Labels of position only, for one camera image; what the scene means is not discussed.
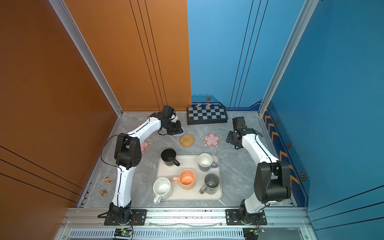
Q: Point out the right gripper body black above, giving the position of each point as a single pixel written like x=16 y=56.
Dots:
x=230 y=138

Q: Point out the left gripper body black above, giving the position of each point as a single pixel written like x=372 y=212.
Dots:
x=174 y=128

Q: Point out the woven rattan coaster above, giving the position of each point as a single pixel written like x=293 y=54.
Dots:
x=187 y=140

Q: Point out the pink flower coaster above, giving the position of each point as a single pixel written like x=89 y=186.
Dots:
x=212 y=140
x=145 y=146

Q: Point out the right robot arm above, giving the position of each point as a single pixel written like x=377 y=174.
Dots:
x=272 y=179

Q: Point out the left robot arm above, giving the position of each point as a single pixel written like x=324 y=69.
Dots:
x=128 y=155

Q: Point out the black mug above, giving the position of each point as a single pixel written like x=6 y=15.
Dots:
x=169 y=157

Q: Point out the folded checkerboard box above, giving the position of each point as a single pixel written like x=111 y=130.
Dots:
x=207 y=115

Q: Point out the lavender mug white inside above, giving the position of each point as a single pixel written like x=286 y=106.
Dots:
x=206 y=162

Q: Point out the grey green mug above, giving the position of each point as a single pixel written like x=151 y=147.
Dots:
x=211 y=184

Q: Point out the cream serving tray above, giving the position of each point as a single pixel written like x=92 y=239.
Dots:
x=188 y=162

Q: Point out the orange pink mug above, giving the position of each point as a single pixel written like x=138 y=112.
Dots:
x=186 y=179

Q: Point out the small brass bell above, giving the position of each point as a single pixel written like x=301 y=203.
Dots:
x=103 y=193

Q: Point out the right small circuit board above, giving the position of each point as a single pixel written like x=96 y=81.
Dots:
x=252 y=233

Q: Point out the green circuit board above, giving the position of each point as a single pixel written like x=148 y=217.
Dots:
x=123 y=234

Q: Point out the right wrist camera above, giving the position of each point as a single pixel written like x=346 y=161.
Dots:
x=239 y=123

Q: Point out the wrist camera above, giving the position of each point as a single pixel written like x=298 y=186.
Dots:
x=168 y=112
x=239 y=123

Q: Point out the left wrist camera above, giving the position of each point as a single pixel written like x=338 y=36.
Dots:
x=168 y=112

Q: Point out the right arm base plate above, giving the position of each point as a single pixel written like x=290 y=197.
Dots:
x=235 y=217

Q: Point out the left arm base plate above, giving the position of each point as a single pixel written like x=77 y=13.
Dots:
x=135 y=217

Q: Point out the aluminium front rail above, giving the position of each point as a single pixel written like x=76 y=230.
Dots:
x=276 y=217

